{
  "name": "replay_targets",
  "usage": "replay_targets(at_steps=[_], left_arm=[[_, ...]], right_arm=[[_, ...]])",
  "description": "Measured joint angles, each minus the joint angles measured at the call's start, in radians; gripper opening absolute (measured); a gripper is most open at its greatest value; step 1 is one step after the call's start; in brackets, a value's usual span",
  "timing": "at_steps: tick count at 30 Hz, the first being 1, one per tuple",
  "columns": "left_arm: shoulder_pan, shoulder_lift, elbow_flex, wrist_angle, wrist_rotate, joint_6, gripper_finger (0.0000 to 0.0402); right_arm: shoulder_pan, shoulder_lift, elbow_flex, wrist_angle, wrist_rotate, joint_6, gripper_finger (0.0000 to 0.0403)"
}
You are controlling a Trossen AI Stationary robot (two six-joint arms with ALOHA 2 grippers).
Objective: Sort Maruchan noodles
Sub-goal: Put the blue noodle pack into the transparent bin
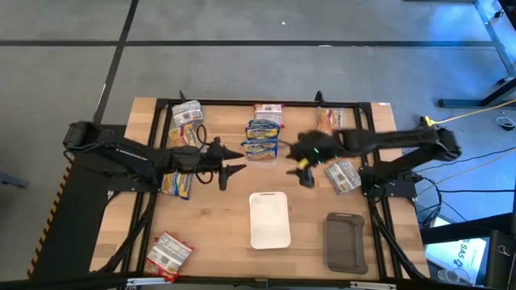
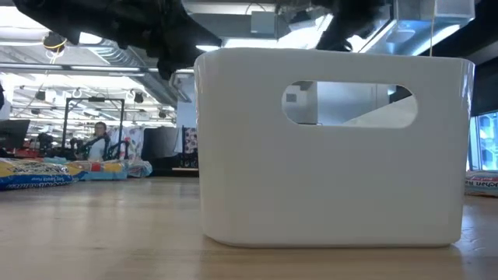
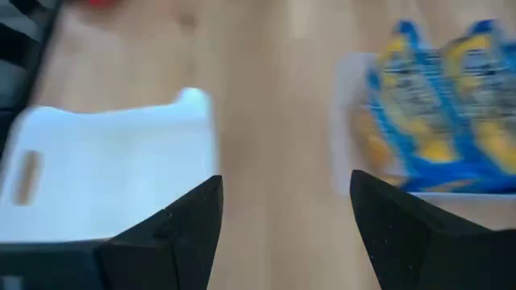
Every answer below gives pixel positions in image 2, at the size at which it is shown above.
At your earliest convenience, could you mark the thin hanging cord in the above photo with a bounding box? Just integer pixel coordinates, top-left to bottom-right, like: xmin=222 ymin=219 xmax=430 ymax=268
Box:
xmin=429 ymin=0 xmax=437 ymax=58

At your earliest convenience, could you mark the black hanging cable reel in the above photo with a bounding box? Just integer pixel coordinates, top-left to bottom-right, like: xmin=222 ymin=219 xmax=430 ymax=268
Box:
xmin=41 ymin=31 xmax=68 ymax=54

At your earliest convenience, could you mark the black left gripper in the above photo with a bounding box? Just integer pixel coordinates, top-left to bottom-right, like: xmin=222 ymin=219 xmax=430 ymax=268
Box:
xmin=116 ymin=0 xmax=223 ymax=81

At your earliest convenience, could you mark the blue lit window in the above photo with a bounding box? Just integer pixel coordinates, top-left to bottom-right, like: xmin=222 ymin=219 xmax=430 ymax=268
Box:
xmin=468 ymin=110 xmax=498 ymax=172

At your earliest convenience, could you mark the white plastic bin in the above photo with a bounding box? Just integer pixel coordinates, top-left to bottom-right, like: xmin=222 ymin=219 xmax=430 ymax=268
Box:
xmin=193 ymin=47 xmax=476 ymax=249

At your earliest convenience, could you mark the white patterned hanging cloth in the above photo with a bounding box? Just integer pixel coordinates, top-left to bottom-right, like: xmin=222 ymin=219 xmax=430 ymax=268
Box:
xmin=110 ymin=124 xmax=144 ymax=160

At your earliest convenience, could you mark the dark patterned hanging cloth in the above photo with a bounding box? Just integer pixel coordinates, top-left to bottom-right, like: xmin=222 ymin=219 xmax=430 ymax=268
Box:
xmin=181 ymin=127 xmax=199 ymax=156

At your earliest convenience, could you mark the person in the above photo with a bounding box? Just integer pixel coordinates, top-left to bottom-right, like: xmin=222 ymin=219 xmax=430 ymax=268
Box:
xmin=86 ymin=121 xmax=113 ymax=162

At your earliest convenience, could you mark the black metal stand frame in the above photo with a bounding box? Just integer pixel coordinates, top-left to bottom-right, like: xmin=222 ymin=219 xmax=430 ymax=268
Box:
xmin=61 ymin=96 xmax=126 ymax=160

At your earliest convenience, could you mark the blue Maruchan soy sauce packet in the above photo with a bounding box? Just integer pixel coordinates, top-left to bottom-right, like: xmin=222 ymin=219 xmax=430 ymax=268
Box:
xmin=0 ymin=157 xmax=75 ymax=191

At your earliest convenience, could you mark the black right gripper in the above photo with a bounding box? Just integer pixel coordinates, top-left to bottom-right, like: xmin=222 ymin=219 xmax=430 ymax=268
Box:
xmin=315 ymin=0 xmax=390 ymax=52

